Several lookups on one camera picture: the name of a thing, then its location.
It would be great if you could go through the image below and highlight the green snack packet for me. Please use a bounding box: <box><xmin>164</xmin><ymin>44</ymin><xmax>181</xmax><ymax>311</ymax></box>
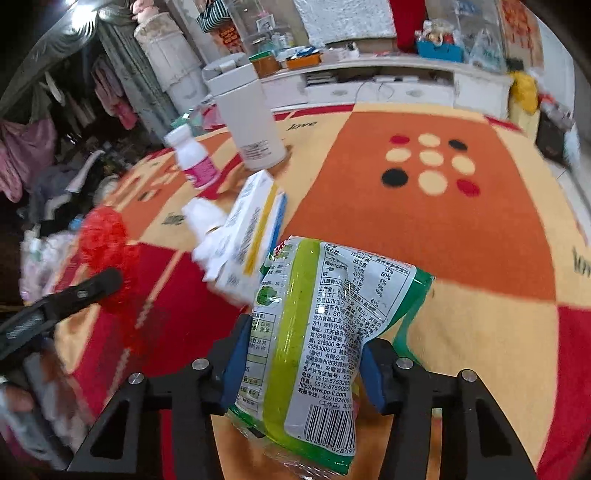
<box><xmin>225</xmin><ymin>235</ymin><xmax>437</xmax><ymax>476</ymax></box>

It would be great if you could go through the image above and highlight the silver foil panel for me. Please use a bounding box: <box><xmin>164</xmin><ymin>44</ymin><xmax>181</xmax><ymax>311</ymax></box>
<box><xmin>293</xmin><ymin>0</ymin><xmax>398</xmax><ymax>44</ymax></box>

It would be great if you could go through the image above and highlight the grey green curtain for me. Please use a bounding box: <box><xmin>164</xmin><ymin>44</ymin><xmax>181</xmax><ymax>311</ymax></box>
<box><xmin>95</xmin><ymin>18</ymin><xmax>181</xmax><ymax>134</ymax></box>

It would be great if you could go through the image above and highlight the blue storage basket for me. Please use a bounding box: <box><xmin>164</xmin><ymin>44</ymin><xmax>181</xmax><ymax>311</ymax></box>
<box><xmin>416</xmin><ymin>39</ymin><xmax>465</xmax><ymax>63</ymax></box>

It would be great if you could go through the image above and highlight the white blue cardboard box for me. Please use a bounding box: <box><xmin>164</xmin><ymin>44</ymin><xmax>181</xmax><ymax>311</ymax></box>
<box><xmin>215</xmin><ymin>170</ymin><xmax>288</xmax><ymax>305</ymax></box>

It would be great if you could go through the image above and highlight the brown jar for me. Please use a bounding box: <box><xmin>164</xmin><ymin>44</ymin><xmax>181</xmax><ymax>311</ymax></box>
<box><xmin>249</xmin><ymin>53</ymin><xmax>280</xmax><ymax>79</ymax></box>

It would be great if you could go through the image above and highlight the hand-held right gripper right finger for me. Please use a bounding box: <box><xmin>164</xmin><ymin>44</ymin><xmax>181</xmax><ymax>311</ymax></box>
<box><xmin>360</xmin><ymin>339</ymin><xmax>539</xmax><ymax>480</ymax></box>

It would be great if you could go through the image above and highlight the orange red printed blanket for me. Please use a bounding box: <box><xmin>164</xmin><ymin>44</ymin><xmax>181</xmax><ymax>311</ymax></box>
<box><xmin>23</xmin><ymin>104</ymin><xmax>591</xmax><ymax>480</ymax></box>

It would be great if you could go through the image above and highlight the black bag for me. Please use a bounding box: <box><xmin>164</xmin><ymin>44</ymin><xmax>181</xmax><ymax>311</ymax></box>
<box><xmin>536</xmin><ymin>108</ymin><xmax>571</xmax><ymax>162</ymax></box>

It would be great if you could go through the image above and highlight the white bottle with pink label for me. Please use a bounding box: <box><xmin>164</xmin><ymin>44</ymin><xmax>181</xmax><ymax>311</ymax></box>
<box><xmin>164</xmin><ymin>124</ymin><xmax>220</xmax><ymax>190</ymax></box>

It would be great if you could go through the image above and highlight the pile of clothes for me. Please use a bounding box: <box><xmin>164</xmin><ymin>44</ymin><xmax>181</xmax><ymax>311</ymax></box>
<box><xmin>18</xmin><ymin>152</ymin><xmax>116</xmax><ymax>232</ymax></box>

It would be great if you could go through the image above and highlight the yellow plastic bag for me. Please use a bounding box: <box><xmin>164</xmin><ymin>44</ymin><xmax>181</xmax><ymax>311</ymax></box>
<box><xmin>510</xmin><ymin>71</ymin><xmax>540</xmax><ymax>116</ymax></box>

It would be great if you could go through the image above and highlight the red cloth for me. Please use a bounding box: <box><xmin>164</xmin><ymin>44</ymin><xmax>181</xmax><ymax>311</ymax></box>
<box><xmin>390</xmin><ymin>0</ymin><xmax>430</xmax><ymax>54</ymax></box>

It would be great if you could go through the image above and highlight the striped tote bag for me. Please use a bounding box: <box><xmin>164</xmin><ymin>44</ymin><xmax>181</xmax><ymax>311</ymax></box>
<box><xmin>196</xmin><ymin>0</ymin><xmax>232</xmax><ymax>33</ymax></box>

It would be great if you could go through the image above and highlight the white ornate pillar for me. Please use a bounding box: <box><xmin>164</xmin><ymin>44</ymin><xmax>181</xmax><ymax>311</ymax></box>
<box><xmin>134</xmin><ymin>14</ymin><xmax>204</xmax><ymax>116</ymax></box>

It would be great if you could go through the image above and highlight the pink hanging garment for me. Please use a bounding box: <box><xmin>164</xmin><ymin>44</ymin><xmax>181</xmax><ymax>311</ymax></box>
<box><xmin>92</xmin><ymin>60</ymin><xmax>139</xmax><ymax>130</ymax></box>
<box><xmin>0</xmin><ymin>117</ymin><xmax>56</xmax><ymax>204</ymax></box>

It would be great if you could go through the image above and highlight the red mesh scrubber ball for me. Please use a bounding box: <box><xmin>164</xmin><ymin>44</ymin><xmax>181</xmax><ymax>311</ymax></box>
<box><xmin>78</xmin><ymin>207</ymin><xmax>141</xmax><ymax>315</ymax></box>

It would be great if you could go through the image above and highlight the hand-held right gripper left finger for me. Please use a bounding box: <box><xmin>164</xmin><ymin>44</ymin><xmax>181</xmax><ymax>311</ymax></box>
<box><xmin>67</xmin><ymin>314</ymin><xmax>253</xmax><ymax>480</ymax></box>

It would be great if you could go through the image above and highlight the clear plastic bag on cabinet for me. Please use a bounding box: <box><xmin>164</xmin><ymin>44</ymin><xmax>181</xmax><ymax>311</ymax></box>
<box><xmin>468</xmin><ymin>28</ymin><xmax>506</xmax><ymax>72</ymax></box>

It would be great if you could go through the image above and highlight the white thermos bottle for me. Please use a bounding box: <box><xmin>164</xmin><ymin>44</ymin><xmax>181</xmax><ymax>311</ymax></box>
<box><xmin>202</xmin><ymin>53</ymin><xmax>287</xmax><ymax>171</ymax></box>

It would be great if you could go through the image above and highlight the white low cabinet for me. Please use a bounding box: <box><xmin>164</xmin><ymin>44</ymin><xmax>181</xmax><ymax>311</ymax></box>
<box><xmin>261</xmin><ymin>55</ymin><xmax>513</xmax><ymax>121</ymax></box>

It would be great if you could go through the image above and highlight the small white dropper bottle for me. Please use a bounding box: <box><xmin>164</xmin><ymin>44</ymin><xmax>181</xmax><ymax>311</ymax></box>
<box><xmin>182</xmin><ymin>198</ymin><xmax>232</xmax><ymax>282</ymax></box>

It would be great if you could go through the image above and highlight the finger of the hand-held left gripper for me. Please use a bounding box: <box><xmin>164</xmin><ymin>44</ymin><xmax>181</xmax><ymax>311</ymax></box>
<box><xmin>0</xmin><ymin>308</ymin><xmax>57</xmax><ymax>357</ymax></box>
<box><xmin>22</xmin><ymin>268</ymin><xmax>124</xmax><ymax>320</ymax></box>

